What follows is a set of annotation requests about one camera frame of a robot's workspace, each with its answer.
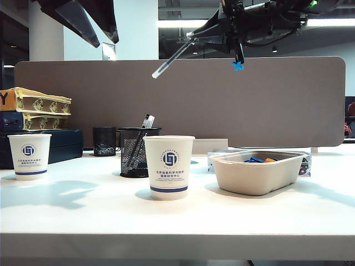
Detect beige pulp tray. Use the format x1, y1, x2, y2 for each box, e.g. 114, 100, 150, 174
208, 150, 306, 196

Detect black gel pen clear cap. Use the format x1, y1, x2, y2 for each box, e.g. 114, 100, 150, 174
151, 32, 195, 80
127, 113, 155, 170

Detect white round pillar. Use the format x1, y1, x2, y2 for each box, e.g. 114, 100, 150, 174
28, 0, 65, 62

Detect black mesh pen holder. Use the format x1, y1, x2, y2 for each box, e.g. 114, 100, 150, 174
118, 126, 163, 178

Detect black and red office chair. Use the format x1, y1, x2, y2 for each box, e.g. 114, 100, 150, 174
344, 96, 355, 139

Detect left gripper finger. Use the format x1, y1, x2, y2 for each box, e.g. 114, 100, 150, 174
35, 0, 100, 48
79, 0, 120, 44

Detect small framed wall sign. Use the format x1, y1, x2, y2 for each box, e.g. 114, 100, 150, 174
101, 42, 116, 62

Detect brown desk divider panel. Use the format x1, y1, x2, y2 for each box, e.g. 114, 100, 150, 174
14, 57, 346, 149

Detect black mug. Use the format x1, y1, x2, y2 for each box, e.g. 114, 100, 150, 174
92, 127, 117, 157

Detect white paper cup blue logo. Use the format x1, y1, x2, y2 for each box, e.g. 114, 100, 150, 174
7, 134, 53, 181
143, 135, 196, 201

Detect long ceiling light strip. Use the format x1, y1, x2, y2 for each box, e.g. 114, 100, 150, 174
158, 18, 355, 29

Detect wooden toy boxes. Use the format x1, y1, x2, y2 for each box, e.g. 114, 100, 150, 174
0, 87, 72, 115
0, 110, 70, 131

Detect beige divider base block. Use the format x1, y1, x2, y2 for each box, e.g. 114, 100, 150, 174
194, 138, 229, 156

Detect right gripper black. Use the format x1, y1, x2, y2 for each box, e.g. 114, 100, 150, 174
192, 0, 252, 60

